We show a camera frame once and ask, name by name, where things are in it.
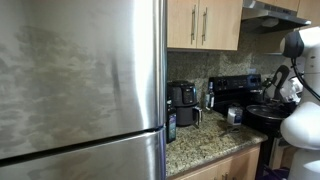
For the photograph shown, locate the black frying pan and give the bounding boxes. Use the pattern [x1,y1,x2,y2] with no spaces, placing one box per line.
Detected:
[245,104,289,134]

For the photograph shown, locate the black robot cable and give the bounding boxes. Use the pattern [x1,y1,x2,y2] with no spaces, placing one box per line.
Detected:
[290,58,320,103]

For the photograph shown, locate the narrow wood wall cabinet door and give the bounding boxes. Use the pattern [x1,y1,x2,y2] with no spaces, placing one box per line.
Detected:
[167,0,200,50]

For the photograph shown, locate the metal wall cabinet handle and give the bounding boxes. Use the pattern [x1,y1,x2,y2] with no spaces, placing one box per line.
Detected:
[201,7,209,45]
[190,4,197,44]

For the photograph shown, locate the stainless steel range hood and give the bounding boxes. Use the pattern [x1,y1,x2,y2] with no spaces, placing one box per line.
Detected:
[240,0,313,34]

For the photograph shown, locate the dark glass bottle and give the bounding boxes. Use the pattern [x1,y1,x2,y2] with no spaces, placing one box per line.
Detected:
[204,81,216,112]

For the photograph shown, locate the black air fryer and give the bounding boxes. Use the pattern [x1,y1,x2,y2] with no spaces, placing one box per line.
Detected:
[167,79,203,128]

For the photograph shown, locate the light wood base cabinet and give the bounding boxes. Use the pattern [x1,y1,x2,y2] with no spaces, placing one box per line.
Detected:
[169,143,262,180]

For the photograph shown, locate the white bottle with blue label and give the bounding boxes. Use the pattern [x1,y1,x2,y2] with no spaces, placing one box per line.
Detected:
[227,103,244,126]

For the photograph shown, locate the black electric stove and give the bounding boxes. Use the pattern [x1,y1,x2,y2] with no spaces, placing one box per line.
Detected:
[208,73,299,179]

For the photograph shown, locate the wide wood wall cabinet door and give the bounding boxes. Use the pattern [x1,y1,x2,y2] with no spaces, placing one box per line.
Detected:
[196,0,244,52]

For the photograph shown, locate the stainless steel refrigerator door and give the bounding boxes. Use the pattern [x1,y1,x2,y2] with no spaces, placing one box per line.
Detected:
[0,0,168,160]

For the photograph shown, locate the stainless steel freezer drawer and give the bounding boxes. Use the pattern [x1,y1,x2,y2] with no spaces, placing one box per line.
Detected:
[0,126,168,180]

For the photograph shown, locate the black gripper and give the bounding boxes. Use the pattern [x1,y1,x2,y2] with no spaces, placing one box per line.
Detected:
[273,97,294,110]

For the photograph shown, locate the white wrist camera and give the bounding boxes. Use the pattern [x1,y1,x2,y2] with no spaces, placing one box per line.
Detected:
[283,79,301,103]

